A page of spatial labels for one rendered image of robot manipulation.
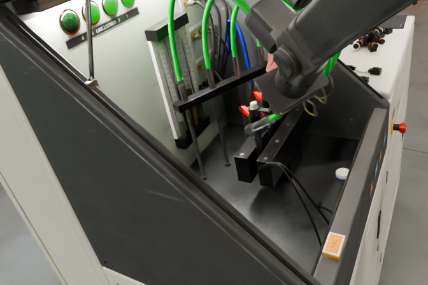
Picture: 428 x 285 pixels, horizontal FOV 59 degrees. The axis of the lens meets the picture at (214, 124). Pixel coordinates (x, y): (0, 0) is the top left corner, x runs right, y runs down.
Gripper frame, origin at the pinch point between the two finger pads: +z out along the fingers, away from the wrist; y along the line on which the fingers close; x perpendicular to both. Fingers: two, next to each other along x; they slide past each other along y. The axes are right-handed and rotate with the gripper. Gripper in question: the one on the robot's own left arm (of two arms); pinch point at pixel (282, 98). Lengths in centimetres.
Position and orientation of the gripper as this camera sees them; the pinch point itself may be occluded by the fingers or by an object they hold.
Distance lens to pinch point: 70.0
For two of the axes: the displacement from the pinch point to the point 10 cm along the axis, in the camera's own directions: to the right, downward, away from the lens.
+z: 0.1, 2.4, 9.7
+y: -8.6, 5.0, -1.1
